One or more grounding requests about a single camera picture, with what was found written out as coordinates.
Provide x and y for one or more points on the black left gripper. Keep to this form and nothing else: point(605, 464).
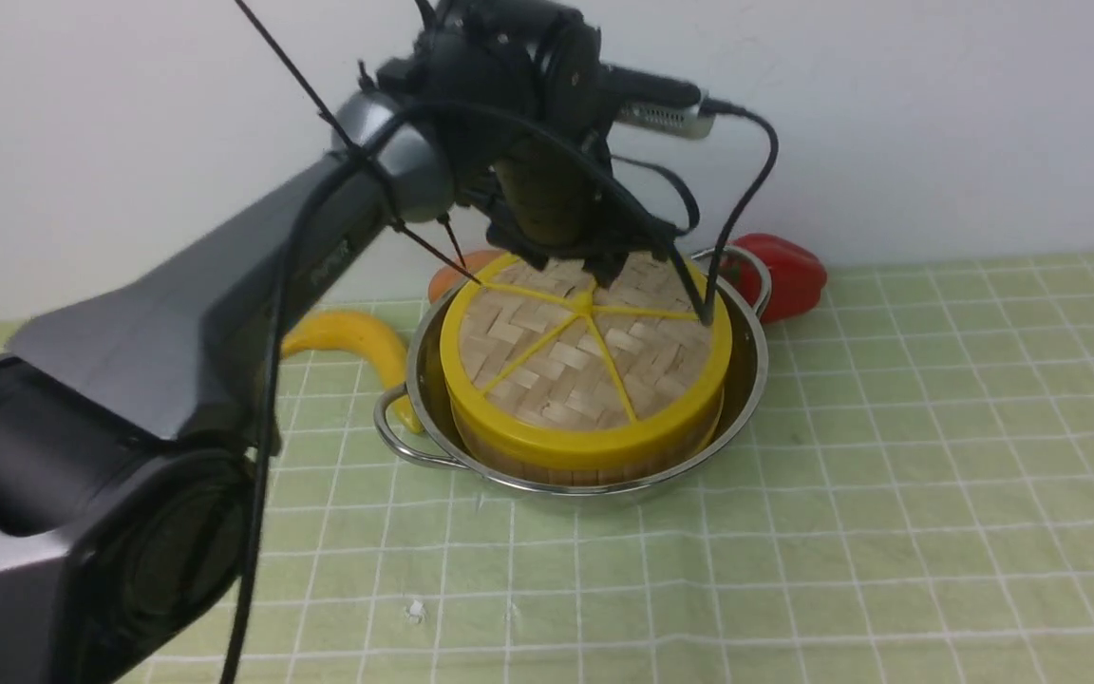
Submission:
point(513, 90)

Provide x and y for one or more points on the woven bamboo steamer lid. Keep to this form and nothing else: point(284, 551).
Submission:
point(523, 349)

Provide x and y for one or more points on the bamboo steamer basket yellow rim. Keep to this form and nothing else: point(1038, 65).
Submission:
point(611, 456)

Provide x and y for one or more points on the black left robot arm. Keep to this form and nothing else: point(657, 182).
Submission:
point(136, 427)

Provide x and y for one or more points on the stainless steel pot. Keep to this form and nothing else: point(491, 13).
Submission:
point(415, 420)

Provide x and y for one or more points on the orange toy fruit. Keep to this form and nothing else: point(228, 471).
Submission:
point(447, 277)

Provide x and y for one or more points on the yellow toy banana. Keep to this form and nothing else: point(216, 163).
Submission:
point(354, 332)

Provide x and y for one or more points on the red toy bell pepper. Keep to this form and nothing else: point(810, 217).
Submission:
point(798, 277)

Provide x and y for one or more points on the green checkered tablecloth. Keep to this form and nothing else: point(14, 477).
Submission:
point(912, 503)

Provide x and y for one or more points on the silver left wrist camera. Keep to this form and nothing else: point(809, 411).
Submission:
point(656, 103)

